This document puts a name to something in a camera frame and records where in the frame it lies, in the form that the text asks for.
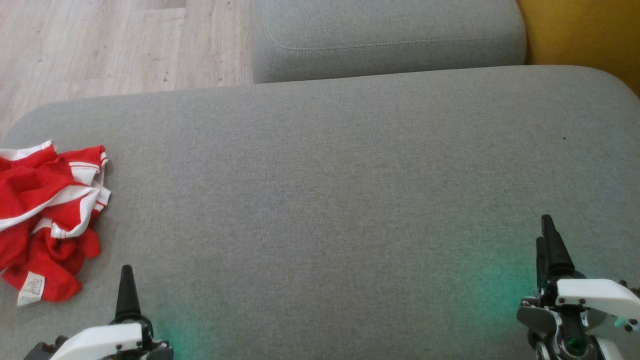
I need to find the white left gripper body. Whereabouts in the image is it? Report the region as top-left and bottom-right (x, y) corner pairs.
(22, 315), (174, 360)

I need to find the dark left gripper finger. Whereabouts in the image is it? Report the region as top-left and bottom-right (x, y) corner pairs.
(115, 265), (143, 323)

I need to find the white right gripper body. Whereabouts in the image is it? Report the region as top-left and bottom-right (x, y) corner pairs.
(516, 272), (640, 360)

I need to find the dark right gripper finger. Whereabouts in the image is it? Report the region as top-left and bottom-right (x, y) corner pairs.
(535, 237), (549, 291)
(541, 214), (576, 279)

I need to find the large grey sofa seat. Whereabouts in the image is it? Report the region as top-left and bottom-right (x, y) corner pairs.
(0, 65), (640, 360)

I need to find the yellow upholstered panel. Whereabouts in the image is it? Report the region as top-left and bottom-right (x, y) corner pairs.
(516, 0), (640, 98)

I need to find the grey sofa cushion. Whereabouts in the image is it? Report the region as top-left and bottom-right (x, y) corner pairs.
(251, 0), (528, 84)

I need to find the red Bulls basketball jersey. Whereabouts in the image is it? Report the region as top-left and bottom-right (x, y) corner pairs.
(0, 145), (112, 307)

